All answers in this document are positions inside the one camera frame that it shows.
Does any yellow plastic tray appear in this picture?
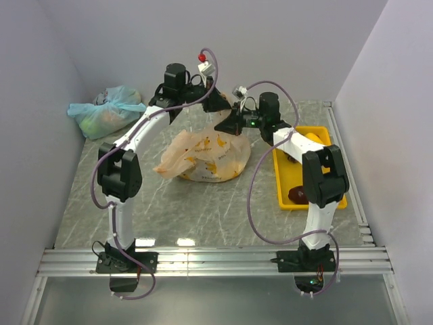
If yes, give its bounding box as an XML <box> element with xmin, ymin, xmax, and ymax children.
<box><xmin>273</xmin><ymin>126</ymin><xmax>350</xmax><ymax>210</ymax></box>

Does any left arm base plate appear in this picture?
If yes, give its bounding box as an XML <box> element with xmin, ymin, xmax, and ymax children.
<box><xmin>95</xmin><ymin>252</ymin><xmax>158</xmax><ymax>274</ymax></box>

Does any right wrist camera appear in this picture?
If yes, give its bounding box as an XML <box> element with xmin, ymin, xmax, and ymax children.
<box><xmin>232</xmin><ymin>85</ymin><xmax>248</xmax><ymax>110</ymax></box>

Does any blue tied plastic bag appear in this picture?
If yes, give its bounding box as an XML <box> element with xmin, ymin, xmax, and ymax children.
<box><xmin>67</xmin><ymin>85</ymin><xmax>146</xmax><ymax>139</ymax></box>

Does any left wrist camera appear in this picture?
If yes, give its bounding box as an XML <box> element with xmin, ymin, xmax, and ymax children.
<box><xmin>198</xmin><ymin>48</ymin><xmax>218</xmax><ymax>89</ymax></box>

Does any dark red mangosteen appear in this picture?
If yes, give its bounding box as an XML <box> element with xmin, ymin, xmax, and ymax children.
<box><xmin>288</xmin><ymin>186</ymin><xmax>309</xmax><ymax>205</ymax></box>

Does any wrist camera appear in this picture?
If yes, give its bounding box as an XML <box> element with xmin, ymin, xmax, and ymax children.
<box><xmin>232</xmin><ymin>85</ymin><xmax>248</xmax><ymax>110</ymax></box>
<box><xmin>198</xmin><ymin>48</ymin><xmax>218</xmax><ymax>89</ymax></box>

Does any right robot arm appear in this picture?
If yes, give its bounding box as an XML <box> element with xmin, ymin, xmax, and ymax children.
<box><xmin>215</xmin><ymin>87</ymin><xmax>350</xmax><ymax>272</ymax></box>

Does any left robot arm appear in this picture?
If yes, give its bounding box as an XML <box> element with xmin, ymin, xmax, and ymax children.
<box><xmin>93</xmin><ymin>60</ymin><xmax>231</xmax><ymax>273</ymax></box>

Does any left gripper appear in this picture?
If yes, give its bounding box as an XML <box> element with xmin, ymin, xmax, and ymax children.
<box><xmin>178</xmin><ymin>76</ymin><xmax>232</xmax><ymax>113</ymax></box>

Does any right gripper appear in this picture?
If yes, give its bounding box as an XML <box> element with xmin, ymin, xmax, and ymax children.
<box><xmin>214</xmin><ymin>102</ymin><xmax>265</xmax><ymax>137</ymax></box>

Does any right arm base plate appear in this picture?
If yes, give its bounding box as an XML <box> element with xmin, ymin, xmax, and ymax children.
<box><xmin>271</xmin><ymin>250</ymin><xmax>336</xmax><ymax>273</ymax></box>

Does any orange translucent plastic bag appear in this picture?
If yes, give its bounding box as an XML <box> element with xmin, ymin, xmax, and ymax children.
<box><xmin>154</xmin><ymin>110</ymin><xmax>251</xmax><ymax>183</ymax></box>

